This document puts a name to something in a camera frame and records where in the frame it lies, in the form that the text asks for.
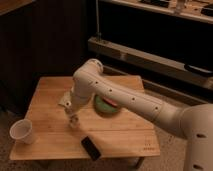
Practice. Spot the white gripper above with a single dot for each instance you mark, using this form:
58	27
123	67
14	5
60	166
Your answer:
74	103

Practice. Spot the small clear plastic bottle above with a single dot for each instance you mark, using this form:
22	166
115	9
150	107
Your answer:
73	120

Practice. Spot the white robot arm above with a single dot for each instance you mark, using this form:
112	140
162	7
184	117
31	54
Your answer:
194	123

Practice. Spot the crumpled beige packet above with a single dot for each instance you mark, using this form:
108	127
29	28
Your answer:
65	100

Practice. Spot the green round plate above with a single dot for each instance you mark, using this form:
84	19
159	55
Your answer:
103	107

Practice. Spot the orange food piece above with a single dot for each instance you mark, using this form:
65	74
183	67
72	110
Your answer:
110	102

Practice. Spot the black phone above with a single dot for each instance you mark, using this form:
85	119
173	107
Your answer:
91	149

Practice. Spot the white paper cup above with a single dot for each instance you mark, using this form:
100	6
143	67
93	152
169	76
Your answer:
22	130

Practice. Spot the wooden low table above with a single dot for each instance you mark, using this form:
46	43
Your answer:
123	135

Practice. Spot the dark shelf unit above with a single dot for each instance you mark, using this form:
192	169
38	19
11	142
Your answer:
172	38

